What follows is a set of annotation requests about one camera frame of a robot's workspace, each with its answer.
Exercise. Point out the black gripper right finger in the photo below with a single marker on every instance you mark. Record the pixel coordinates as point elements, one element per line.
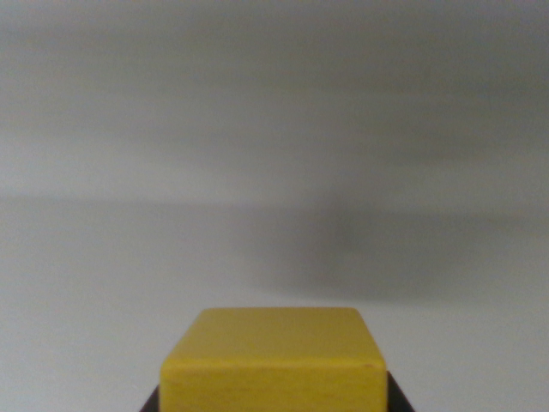
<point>398,397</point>

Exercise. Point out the yellow wooden cube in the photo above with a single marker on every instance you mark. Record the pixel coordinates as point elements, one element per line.
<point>274,365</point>

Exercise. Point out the white plastic tray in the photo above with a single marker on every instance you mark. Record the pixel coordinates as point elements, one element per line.
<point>257,150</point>

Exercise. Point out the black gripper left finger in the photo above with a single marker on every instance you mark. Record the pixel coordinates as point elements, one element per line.
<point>151,402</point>

